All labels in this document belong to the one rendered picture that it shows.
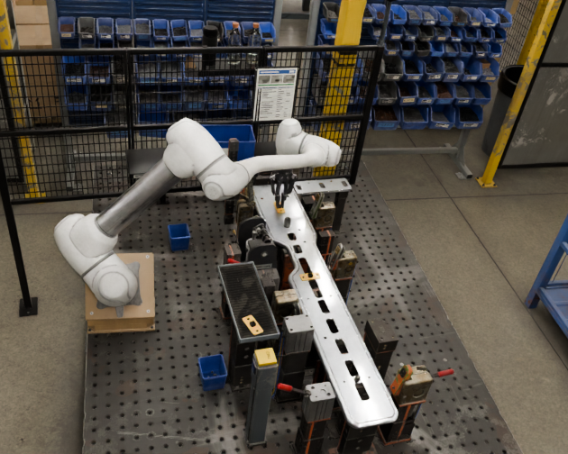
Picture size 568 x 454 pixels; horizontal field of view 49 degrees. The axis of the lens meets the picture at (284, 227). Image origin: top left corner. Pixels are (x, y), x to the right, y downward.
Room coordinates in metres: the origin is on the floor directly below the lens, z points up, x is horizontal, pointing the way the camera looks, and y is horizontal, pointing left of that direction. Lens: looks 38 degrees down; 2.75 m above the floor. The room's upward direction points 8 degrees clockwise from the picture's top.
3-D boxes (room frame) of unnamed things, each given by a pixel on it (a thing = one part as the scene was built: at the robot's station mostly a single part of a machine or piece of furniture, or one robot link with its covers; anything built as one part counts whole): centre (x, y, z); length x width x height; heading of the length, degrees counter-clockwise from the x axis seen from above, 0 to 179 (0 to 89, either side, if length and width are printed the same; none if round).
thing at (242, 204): (2.29, 0.19, 0.88); 0.07 x 0.06 x 0.35; 111
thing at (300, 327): (1.55, -0.10, 0.90); 0.13 x 0.10 x 0.41; 111
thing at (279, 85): (2.90, 0.14, 1.30); 0.23 x 0.02 x 0.31; 111
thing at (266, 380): (1.33, 0.00, 0.92); 0.08 x 0.08 x 0.44; 21
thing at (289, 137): (2.34, 0.02, 1.39); 0.13 x 0.11 x 0.16; 70
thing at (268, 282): (1.75, 0.03, 0.90); 0.05 x 0.05 x 0.40; 21
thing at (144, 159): (2.68, 0.38, 1.01); 0.90 x 0.22 x 0.03; 111
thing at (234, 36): (2.91, 0.36, 1.53); 0.06 x 0.06 x 0.20
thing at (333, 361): (1.90, -0.15, 1.00); 1.38 x 0.22 x 0.02; 21
